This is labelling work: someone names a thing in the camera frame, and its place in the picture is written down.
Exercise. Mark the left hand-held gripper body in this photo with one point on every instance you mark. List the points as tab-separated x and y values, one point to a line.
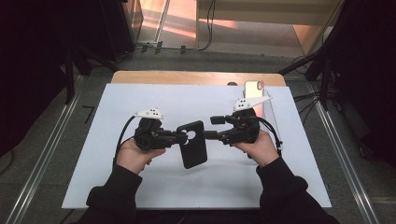
151	137

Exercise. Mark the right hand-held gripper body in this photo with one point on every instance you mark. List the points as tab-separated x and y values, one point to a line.
244	127

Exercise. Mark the black phone case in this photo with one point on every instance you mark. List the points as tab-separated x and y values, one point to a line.
194	149

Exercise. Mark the clear plastic tray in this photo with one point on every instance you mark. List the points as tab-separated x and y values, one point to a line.
274	115

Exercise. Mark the iridescent phone case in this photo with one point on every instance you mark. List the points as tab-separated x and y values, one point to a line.
254	90

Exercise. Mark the person's left hand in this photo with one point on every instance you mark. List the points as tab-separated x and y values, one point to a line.
137	157

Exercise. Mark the person's right hand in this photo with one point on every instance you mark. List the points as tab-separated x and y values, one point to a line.
260	152

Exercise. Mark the white board mat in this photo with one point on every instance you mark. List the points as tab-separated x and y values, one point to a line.
205	186

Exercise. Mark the black metal stand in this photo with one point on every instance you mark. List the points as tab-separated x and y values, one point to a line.
323	81
69	77

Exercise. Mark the dark cabinet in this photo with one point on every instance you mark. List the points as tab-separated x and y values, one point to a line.
120	28

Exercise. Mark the silver metal pole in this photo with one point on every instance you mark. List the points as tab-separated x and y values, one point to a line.
162	21

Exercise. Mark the metal floor rail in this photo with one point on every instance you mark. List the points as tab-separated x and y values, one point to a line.
40	169
345	161

